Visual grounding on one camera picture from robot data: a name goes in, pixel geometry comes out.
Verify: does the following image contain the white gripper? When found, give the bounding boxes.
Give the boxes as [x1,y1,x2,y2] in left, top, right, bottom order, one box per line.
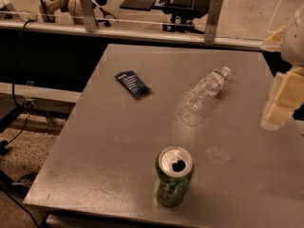
[260,3,304,131]

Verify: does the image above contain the black power cable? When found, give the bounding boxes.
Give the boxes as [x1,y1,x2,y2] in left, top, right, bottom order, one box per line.
[0,18,36,157]

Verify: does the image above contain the black office chair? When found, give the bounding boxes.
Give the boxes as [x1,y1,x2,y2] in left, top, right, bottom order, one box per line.
[120,0,211,34]

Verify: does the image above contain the seated person in beige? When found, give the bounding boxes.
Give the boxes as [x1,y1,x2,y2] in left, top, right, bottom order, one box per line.
[39,0,84,25]

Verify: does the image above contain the dark blue snack packet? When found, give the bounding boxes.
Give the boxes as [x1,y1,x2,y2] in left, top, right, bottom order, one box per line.
[115,70,151,99]

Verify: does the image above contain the clear plastic water bottle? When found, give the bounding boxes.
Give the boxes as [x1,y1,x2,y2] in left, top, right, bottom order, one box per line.
[180,66,231,126]

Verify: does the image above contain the metal rail beam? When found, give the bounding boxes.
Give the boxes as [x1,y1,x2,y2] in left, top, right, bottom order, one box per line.
[0,19,264,51]

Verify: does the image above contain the left metal bracket post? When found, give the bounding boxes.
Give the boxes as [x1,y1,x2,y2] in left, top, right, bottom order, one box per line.
[80,0,98,32]

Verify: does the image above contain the right metal bracket post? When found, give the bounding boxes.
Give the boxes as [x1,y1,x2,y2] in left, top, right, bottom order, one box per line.
[204,0,223,43]

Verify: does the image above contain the metal bracket post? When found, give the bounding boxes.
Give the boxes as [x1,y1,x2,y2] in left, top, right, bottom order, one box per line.
[80,0,98,32]
[204,0,223,43]

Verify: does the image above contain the green soda can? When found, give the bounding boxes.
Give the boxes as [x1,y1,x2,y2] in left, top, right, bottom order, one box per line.
[155,145,195,207]

